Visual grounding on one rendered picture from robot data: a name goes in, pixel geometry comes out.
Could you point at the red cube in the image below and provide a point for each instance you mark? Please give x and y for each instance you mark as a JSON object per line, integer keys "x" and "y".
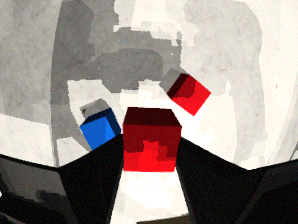
{"x": 151, "y": 137}
{"x": 189, "y": 93}

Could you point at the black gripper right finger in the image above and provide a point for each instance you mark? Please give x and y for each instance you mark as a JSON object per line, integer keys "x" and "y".
{"x": 219, "y": 192}

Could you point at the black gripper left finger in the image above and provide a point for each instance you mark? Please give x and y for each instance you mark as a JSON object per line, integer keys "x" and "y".
{"x": 84, "y": 190}

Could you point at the blue cube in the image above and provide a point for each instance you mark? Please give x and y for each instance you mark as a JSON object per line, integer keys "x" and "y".
{"x": 100, "y": 128}

